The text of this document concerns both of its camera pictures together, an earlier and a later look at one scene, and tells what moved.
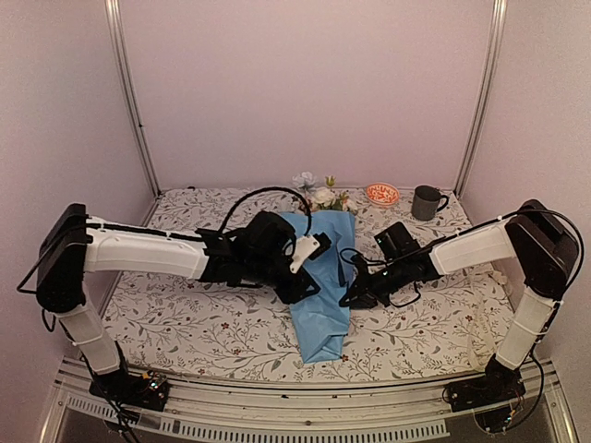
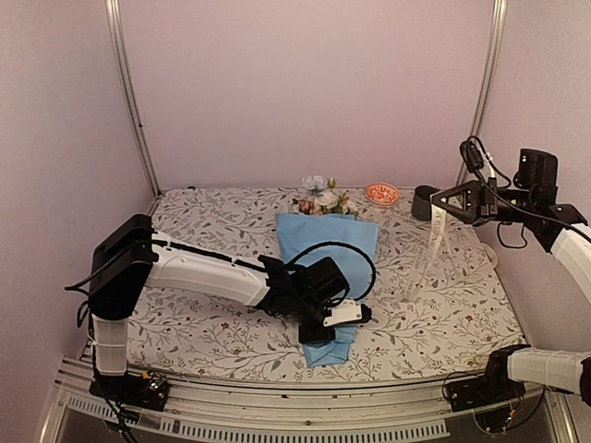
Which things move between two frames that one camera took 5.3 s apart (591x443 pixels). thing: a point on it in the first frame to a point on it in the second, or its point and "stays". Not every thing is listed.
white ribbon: x=482 y=350 to x=438 y=230
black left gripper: x=295 y=293 to x=307 y=337
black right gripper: x=356 y=289 to x=485 y=197
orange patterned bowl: x=382 y=195 stays
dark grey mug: x=427 y=202 stays
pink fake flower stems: x=345 y=204 to x=307 y=207
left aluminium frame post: x=116 y=19 stays
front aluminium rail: x=208 y=410 stays
